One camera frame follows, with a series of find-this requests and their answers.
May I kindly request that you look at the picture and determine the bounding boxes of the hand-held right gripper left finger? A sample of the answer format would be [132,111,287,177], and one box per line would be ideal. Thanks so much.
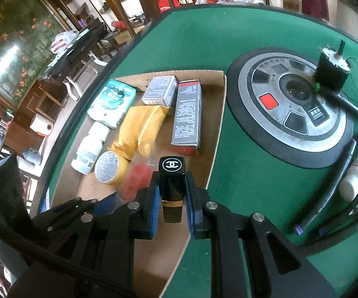
[8,173,164,298]

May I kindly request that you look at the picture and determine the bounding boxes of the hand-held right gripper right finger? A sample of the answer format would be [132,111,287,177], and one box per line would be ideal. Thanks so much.
[183,172,336,298]

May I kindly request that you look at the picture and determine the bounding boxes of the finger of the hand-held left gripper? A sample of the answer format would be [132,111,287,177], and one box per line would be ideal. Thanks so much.
[31,197,98,233]

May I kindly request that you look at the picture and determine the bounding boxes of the black gold lipstick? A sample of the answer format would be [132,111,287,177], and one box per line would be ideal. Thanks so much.
[158,156,187,223]

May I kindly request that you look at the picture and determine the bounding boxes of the red item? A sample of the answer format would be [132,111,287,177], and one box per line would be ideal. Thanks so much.
[118,152,158,199]

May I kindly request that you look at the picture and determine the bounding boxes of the yellow round jar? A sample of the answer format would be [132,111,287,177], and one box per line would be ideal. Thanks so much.
[94,151,130,187]

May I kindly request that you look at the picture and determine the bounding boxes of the white pill bottle green label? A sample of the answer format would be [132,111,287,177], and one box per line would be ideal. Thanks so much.
[71,121,110,175]

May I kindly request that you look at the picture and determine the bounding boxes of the mustard yellow snack packet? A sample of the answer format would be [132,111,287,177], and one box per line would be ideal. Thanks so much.
[111,105,171,161]

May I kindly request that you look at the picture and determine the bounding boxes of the cardboard tray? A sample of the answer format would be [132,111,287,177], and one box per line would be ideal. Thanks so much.
[47,70,227,298]

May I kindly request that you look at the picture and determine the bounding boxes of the grey glue box red ends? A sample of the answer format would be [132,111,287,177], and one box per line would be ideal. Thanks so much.
[171,80,203,156]

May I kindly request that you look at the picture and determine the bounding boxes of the teal tissue pack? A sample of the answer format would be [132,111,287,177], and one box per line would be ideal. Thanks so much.
[87,79,137,130]

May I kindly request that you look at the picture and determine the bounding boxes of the small cream tin box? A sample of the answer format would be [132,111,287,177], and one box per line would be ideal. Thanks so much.
[141,75,179,106]

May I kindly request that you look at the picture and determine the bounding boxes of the black marker pen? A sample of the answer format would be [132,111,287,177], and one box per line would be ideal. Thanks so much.
[317,186,358,236]
[293,139,358,236]

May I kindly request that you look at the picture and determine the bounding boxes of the white pill bottle red label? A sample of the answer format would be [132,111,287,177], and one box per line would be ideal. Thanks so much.
[338,150,358,202]

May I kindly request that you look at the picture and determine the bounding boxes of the light blue jug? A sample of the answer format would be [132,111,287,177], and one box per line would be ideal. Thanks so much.
[20,149,43,166]

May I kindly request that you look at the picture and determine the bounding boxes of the white paper roll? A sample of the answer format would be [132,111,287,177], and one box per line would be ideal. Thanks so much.
[30,113,54,135]

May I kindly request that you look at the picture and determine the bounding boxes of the wooden side table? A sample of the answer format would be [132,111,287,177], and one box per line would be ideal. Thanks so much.
[3,79,71,156]

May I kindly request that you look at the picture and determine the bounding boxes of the round grey control panel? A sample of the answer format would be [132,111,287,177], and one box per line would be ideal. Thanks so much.
[227,48,355,170]

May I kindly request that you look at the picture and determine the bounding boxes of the glass table white legs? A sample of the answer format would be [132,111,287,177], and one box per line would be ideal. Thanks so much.
[38,53,109,100]

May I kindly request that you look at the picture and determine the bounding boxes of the white plastic bag red print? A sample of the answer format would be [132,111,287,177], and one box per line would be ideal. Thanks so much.
[51,30,79,53]

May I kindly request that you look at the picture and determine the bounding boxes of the brown cardboard box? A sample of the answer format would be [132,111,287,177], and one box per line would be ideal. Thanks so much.
[114,26,145,45]

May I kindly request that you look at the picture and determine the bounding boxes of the black flat bar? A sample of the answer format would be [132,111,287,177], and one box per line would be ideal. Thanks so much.
[320,88,358,120]

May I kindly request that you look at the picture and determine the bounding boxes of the black electric motor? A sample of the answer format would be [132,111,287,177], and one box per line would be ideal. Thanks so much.
[314,40,352,92]

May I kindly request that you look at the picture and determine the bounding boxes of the black braided cable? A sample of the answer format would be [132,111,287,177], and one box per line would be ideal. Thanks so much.
[0,209,139,298]

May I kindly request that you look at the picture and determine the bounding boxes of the flower wall poster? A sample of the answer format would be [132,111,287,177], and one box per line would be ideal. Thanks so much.
[0,0,71,106]

